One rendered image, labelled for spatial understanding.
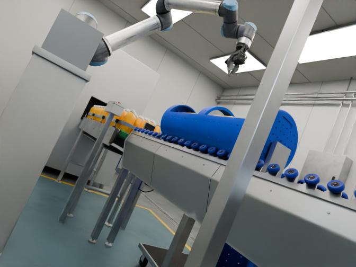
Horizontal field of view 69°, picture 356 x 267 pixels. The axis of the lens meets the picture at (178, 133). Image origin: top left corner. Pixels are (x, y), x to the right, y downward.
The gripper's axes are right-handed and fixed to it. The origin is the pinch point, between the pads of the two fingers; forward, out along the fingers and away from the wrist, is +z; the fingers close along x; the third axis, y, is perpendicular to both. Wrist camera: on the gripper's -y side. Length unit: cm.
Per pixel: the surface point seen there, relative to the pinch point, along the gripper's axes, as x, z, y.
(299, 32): -29, 21, 77
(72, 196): -34, 118, -103
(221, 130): -11, 45, 31
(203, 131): -11.4, 45.6, 16.8
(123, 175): -11, 84, -74
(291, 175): -5, 59, 71
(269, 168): -6, 58, 62
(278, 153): 3, 49, 55
